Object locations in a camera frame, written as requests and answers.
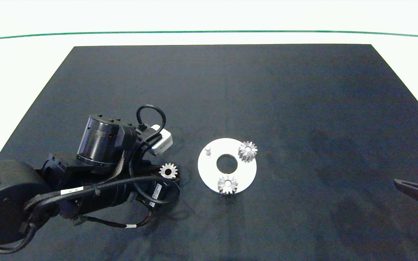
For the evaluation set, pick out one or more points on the small steel planetary gear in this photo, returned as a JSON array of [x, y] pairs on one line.
[[163, 170], [232, 182], [251, 148]]

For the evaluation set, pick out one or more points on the silver boxy wrist camera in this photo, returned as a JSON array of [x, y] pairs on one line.
[[163, 143]]

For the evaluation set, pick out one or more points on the round white carrier plate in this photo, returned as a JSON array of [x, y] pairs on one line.
[[209, 170]]

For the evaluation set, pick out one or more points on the dark mat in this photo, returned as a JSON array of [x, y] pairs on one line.
[[267, 90]]

